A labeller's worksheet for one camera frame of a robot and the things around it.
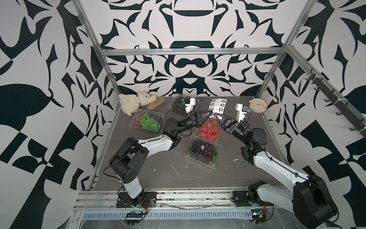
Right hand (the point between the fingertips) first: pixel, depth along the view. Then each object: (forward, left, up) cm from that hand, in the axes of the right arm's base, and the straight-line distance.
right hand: (215, 116), depth 64 cm
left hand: (+2, +2, +2) cm, 3 cm away
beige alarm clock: (+35, -43, -33) cm, 64 cm away
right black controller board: (-34, -22, -37) cm, 55 cm away
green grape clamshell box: (+18, +38, -27) cm, 50 cm away
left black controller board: (-33, +40, -38) cm, 64 cm away
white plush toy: (+32, +52, -25) cm, 66 cm away
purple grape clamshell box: (-4, +3, -29) cm, 30 cm away
